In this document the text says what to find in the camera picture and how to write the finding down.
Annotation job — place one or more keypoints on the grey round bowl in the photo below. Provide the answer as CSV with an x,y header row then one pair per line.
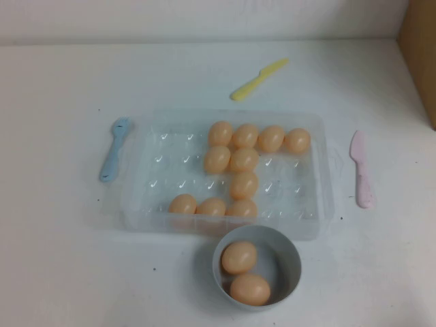
x,y
289,269

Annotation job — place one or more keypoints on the brown cardboard box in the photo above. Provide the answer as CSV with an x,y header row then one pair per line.
x,y
420,58

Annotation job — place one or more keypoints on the beige plastic egg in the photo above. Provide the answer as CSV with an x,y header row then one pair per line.
x,y
183,204
250,289
241,208
239,257
297,140
217,158
210,207
244,159
220,133
271,138
245,135
244,185

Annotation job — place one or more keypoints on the pink plastic knife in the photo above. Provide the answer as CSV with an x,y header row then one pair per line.
x,y
361,177

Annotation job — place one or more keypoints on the blue plastic fork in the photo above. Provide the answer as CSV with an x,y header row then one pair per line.
x,y
112,153

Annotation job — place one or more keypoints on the clear plastic egg box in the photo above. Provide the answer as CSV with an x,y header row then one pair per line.
x,y
177,170

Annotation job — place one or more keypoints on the yellow plastic knife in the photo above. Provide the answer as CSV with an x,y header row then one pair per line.
x,y
255,81

